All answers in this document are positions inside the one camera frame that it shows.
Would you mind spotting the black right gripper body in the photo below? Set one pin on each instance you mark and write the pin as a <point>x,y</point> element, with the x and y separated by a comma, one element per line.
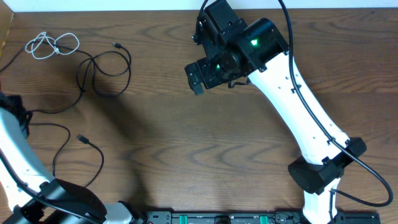
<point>216,71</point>

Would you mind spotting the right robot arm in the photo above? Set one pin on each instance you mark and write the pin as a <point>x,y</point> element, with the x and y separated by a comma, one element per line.
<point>259,53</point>

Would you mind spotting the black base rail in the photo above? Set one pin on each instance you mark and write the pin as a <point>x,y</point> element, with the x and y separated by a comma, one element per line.
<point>277,217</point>

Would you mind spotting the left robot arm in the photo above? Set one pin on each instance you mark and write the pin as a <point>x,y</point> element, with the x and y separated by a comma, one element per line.
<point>33,193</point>

